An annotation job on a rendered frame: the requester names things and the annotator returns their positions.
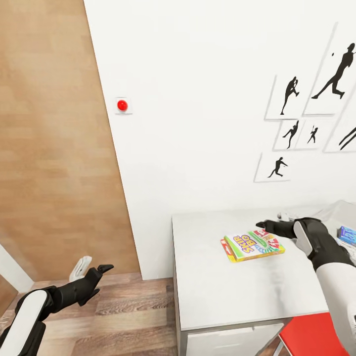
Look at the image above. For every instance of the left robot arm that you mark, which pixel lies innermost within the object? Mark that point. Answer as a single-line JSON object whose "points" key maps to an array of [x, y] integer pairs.
{"points": [[23, 337]]}

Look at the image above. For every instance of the desk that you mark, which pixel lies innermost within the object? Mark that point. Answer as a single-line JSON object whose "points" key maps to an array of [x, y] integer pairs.
{"points": [[238, 309]]}

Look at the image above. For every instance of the board game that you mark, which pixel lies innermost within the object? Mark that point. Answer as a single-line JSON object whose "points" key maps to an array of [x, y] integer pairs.
{"points": [[347, 235], [351, 249], [251, 245]]}

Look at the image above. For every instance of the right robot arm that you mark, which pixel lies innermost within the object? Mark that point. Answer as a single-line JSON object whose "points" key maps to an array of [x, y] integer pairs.
{"points": [[334, 269]]}

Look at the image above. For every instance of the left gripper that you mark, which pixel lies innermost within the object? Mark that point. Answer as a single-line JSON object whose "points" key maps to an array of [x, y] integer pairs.
{"points": [[85, 287]]}

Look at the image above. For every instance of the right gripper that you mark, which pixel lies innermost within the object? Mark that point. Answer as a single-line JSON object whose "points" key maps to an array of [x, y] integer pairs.
{"points": [[273, 227]]}

